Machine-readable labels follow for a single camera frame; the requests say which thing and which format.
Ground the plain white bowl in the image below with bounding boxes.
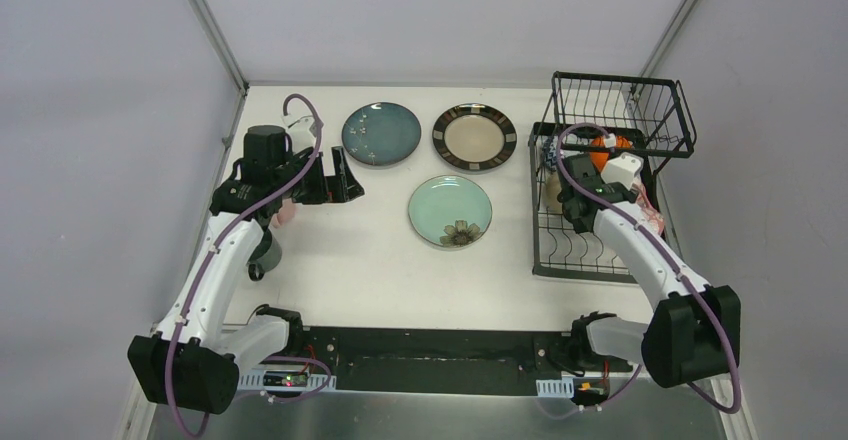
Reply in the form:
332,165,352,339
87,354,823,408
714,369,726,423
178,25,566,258
543,172,563,215

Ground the orange bowl white inside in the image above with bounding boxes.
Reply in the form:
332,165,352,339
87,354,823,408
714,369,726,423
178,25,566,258
589,134,634,173

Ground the black wire dish rack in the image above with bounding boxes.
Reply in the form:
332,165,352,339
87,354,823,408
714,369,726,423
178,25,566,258
527,72,697,284

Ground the dark red cup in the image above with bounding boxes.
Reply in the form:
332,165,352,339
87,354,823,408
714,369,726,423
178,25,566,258
634,181,665,235

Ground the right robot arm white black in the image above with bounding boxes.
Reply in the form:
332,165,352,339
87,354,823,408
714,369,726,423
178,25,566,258
558,154,741,388

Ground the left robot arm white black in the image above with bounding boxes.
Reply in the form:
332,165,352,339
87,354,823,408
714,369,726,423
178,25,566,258
127,146,364,414

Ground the pink cup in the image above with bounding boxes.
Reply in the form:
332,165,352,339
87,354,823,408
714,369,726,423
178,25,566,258
271,200,297,228

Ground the dark blue plate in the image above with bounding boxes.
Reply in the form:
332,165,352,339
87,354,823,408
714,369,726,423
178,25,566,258
341,102,422,167

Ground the dark green mug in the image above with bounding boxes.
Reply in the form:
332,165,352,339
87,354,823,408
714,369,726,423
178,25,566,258
247,230,282,282

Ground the teal flower plate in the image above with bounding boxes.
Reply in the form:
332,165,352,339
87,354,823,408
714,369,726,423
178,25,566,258
407,175,493,249

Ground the black striped rim plate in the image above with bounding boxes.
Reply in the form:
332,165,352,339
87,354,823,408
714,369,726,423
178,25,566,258
431,103,518,173

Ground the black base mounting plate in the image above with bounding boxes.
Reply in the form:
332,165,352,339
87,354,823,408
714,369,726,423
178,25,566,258
260,326,632,396

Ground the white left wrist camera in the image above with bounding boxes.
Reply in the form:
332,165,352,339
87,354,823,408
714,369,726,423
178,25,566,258
229,116,317,186

